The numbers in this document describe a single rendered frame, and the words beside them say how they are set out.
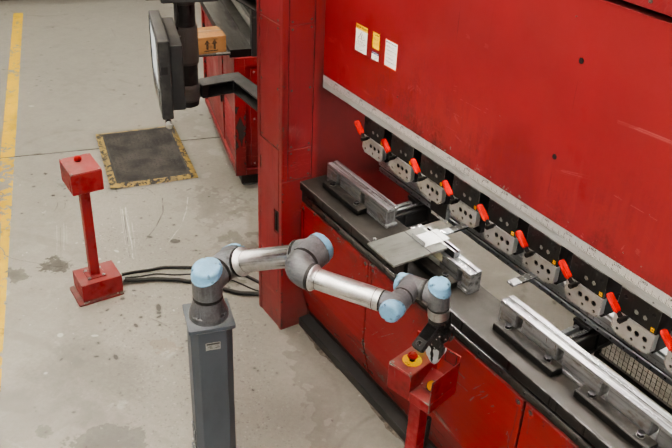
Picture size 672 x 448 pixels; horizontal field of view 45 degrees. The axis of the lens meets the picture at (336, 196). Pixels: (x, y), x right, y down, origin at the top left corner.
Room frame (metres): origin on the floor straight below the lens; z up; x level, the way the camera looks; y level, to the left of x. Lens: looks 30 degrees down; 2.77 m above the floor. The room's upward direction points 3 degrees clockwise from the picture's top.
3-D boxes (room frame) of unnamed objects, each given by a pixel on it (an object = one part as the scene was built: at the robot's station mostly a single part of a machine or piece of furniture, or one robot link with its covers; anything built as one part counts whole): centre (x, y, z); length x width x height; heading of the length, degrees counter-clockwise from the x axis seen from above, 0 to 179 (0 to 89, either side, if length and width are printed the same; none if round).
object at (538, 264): (2.31, -0.73, 1.26); 0.15 x 0.09 x 0.17; 33
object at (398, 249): (2.71, -0.29, 1.00); 0.26 x 0.18 x 0.01; 123
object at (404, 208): (3.38, -0.49, 0.81); 0.64 x 0.08 x 0.14; 123
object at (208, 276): (2.51, 0.47, 0.94); 0.13 x 0.12 x 0.14; 152
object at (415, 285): (2.24, -0.26, 1.13); 0.11 x 0.11 x 0.08; 62
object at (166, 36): (3.49, 0.79, 1.42); 0.45 x 0.12 x 0.36; 17
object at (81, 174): (3.64, 1.31, 0.41); 0.25 x 0.20 x 0.83; 123
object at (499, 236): (2.48, -0.62, 1.26); 0.15 x 0.09 x 0.17; 33
